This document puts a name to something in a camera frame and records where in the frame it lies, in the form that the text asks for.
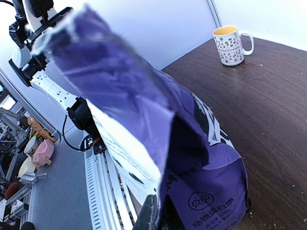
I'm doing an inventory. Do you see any white patterned mug yellow inside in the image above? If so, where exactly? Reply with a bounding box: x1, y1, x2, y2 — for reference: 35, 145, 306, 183
213, 25, 255, 67

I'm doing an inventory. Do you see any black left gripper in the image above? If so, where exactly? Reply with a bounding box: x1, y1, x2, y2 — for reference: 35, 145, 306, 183
9, 7, 73, 86

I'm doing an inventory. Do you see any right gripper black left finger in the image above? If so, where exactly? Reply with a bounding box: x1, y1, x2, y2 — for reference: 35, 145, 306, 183
133, 195, 158, 230

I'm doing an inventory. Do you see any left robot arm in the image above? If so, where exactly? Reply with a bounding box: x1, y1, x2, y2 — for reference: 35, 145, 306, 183
9, 0, 99, 138

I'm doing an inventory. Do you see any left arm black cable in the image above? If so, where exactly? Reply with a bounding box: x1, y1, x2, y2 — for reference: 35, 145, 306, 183
61, 115, 87, 152

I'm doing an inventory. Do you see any metal scoop on floor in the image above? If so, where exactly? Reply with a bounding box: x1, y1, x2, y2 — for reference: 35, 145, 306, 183
19, 172, 48, 185

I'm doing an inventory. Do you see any front aluminium rail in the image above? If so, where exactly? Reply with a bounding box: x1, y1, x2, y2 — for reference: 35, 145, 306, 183
84, 145, 137, 230

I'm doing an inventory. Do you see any purple pet food bag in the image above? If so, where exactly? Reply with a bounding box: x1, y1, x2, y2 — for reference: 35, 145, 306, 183
32, 5, 248, 230

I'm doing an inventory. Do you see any left aluminium corner post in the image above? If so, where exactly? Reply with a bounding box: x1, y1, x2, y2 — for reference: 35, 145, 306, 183
206, 0, 223, 28

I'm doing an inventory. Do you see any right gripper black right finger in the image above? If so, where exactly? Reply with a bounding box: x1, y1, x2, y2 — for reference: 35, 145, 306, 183
163, 196, 185, 230

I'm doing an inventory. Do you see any pink cup on floor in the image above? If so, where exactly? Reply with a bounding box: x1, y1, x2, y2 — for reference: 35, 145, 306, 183
32, 140, 55, 168

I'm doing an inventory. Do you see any white cup on floor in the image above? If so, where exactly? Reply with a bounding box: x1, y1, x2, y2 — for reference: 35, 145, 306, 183
24, 136, 40, 154

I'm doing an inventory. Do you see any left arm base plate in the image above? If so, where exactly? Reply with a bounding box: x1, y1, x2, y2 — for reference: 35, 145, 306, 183
80, 135, 107, 155

